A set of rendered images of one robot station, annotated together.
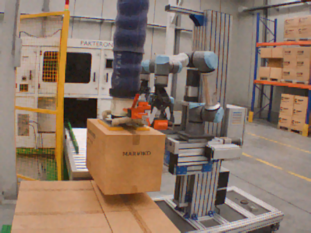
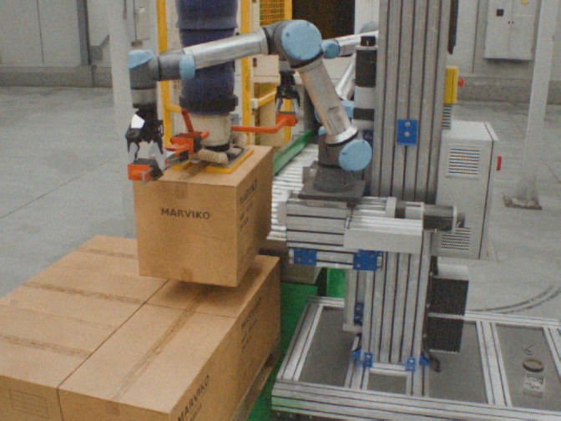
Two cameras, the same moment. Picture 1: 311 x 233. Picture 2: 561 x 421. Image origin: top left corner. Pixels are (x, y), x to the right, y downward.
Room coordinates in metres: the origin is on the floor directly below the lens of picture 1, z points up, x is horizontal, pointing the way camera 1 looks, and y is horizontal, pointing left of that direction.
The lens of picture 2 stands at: (0.38, -1.42, 1.70)
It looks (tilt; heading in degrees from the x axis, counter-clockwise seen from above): 20 degrees down; 37
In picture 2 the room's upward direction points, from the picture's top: straight up
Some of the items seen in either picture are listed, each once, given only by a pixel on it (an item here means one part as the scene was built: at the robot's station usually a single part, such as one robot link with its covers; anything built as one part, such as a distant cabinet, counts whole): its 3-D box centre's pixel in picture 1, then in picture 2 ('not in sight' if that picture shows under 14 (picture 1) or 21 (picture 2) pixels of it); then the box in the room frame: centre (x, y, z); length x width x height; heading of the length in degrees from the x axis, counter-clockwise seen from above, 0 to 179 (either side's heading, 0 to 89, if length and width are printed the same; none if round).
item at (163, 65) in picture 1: (162, 65); (143, 69); (1.56, -0.02, 1.50); 0.09 x 0.08 x 0.11; 144
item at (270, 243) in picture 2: (112, 173); (245, 240); (2.44, 0.35, 0.58); 0.70 x 0.03 x 0.06; 111
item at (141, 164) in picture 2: (157, 123); (144, 169); (1.55, -0.01, 1.20); 0.08 x 0.07 x 0.05; 25
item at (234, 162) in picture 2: (135, 123); (231, 156); (2.13, 0.15, 1.10); 0.34 x 0.10 x 0.05; 25
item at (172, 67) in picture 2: (169, 66); (174, 67); (1.65, -0.06, 1.50); 0.11 x 0.11 x 0.08; 54
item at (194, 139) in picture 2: (135, 113); (186, 143); (1.87, 0.13, 1.20); 0.10 x 0.08 x 0.06; 115
